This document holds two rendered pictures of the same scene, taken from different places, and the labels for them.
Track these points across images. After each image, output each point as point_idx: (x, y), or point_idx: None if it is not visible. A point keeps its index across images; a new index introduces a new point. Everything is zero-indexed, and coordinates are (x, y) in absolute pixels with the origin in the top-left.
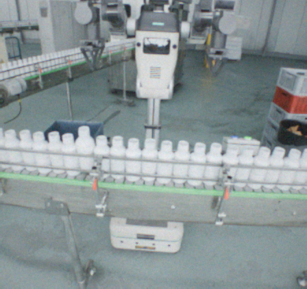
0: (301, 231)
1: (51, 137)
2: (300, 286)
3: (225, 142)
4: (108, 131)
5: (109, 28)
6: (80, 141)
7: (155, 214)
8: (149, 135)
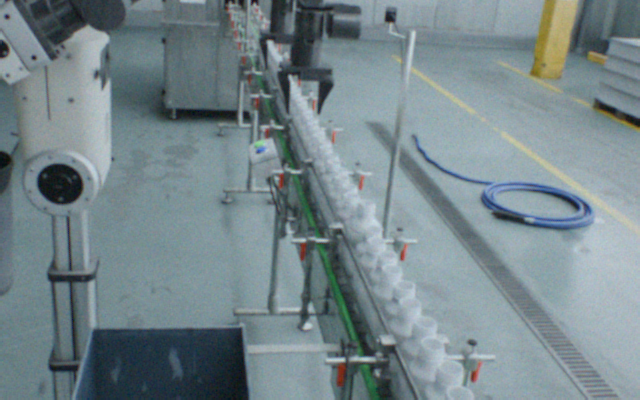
0: (139, 303)
1: (385, 243)
2: (246, 331)
3: (264, 161)
4: None
5: (55, 51)
6: (376, 221)
7: None
8: (95, 291)
